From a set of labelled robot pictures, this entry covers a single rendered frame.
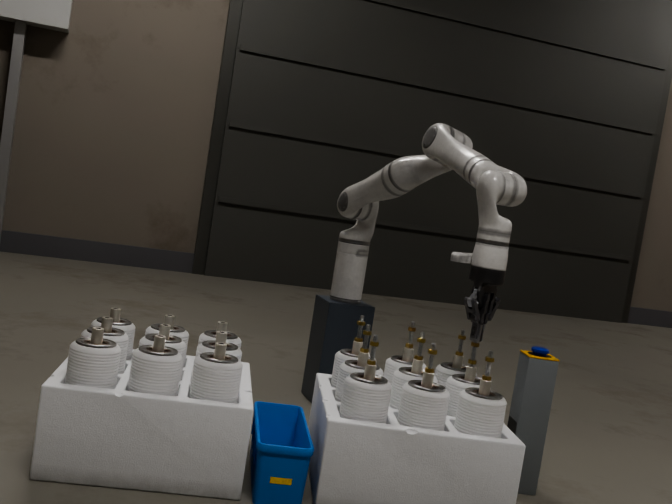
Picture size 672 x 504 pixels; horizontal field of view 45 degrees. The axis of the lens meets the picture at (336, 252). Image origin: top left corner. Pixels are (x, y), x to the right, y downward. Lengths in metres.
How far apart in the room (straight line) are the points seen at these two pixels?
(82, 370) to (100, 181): 3.33
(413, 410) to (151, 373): 0.51
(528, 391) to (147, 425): 0.83
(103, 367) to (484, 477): 0.76
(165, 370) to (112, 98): 3.42
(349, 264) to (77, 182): 2.80
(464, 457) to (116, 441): 0.66
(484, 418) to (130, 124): 3.58
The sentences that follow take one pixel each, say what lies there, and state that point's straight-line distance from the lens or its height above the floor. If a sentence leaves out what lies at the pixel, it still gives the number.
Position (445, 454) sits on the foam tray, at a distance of 1.62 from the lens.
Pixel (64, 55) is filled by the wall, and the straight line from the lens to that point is 4.90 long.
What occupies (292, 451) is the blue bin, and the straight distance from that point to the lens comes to 1.58.
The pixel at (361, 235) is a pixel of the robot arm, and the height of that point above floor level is 0.50.
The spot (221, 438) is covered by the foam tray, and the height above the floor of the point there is 0.12.
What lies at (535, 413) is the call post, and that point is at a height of 0.19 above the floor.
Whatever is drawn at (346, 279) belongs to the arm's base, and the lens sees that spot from 2.32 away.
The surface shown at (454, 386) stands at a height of 0.24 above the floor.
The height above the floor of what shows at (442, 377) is 0.23.
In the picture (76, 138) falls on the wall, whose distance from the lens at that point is 4.87.
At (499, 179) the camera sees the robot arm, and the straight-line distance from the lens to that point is 1.72.
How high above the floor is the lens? 0.61
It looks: 4 degrees down
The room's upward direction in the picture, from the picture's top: 9 degrees clockwise
